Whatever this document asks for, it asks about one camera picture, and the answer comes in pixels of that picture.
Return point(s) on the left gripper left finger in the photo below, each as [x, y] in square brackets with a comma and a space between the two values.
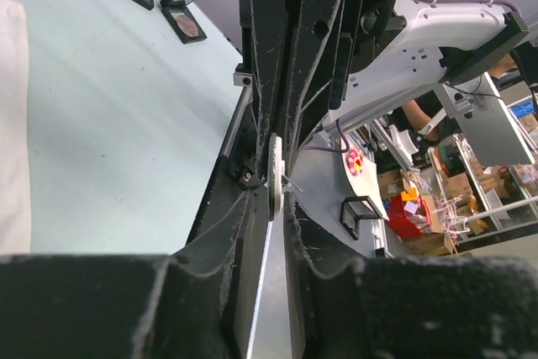
[196, 303]

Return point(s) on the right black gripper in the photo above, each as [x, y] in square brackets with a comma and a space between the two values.
[368, 26]

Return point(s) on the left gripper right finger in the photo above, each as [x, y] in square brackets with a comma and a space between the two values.
[344, 305]

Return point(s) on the white t-shirt garment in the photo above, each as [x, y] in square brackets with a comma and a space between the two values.
[16, 218]

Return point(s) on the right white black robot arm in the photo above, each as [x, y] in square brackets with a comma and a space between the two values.
[451, 41]

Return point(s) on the red storage bin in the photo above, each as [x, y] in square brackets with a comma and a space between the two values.
[409, 218]

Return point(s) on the cardboard box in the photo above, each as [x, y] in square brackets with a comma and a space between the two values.
[458, 187]

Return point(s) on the grey monitor on stand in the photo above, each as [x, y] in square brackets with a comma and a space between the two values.
[485, 121]

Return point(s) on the lower black square frame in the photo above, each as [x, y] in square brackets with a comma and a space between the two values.
[171, 8]

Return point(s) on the small black frame stand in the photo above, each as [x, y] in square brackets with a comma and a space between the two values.
[354, 210]

